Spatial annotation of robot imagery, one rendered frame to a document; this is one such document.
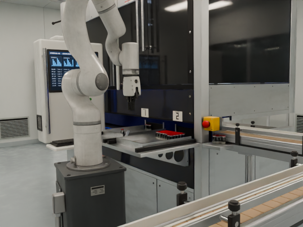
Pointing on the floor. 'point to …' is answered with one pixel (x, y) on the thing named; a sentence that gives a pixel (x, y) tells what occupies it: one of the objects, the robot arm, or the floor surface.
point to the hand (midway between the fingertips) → (131, 106)
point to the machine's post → (201, 96)
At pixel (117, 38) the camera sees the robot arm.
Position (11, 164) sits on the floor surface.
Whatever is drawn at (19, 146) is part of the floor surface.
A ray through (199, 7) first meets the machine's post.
